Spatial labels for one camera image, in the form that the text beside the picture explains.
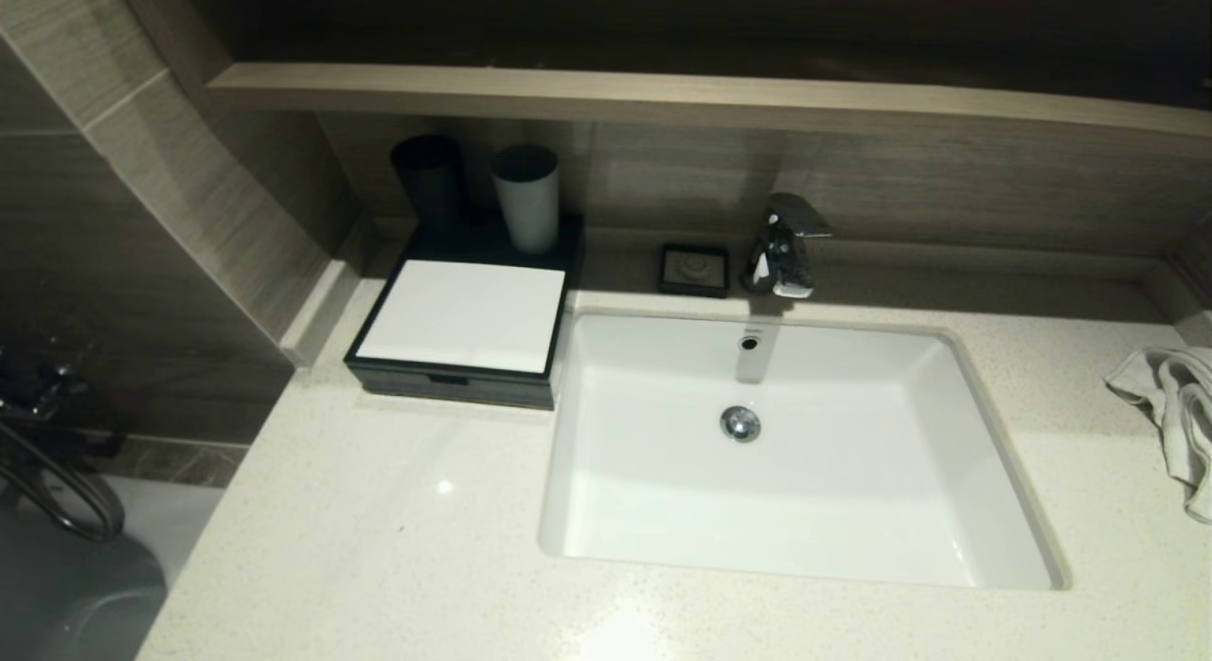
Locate black plastic cup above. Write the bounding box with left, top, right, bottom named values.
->
left=390, top=134, right=467, bottom=255

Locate black amenity box with drawer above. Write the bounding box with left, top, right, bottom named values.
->
left=343, top=213, right=585, bottom=412

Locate black square soap dish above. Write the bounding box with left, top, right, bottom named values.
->
left=659, top=243, right=731, bottom=298

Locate grey cup with dark rim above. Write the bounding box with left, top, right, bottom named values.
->
left=490, top=145, right=560, bottom=256

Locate chrome drain stopper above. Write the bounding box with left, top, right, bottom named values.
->
left=720, top=405, right=762, bottom=444

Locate chrome faucet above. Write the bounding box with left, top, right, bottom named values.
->
left=740, top=193, right=834, bottom=299

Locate light wooden shelf ledge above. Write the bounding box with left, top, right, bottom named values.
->
left=206, top=63, right=1212, bottom=139

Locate white ceramic sink basin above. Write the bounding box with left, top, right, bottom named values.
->
left=538, top=306, right=1073, bottom=592

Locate white towel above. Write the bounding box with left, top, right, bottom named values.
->
left=1104, top=347, right=1212, bottom=525

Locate grey rounded bathroom fixture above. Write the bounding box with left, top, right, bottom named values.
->
left=0, top=519, right=171, bottom=661

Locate black looped hose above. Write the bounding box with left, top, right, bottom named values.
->
left=0, top=420, right=127, bottom=544

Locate chrome wall valve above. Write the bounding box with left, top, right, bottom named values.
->
left=0, top=344, right=91, bottom=425

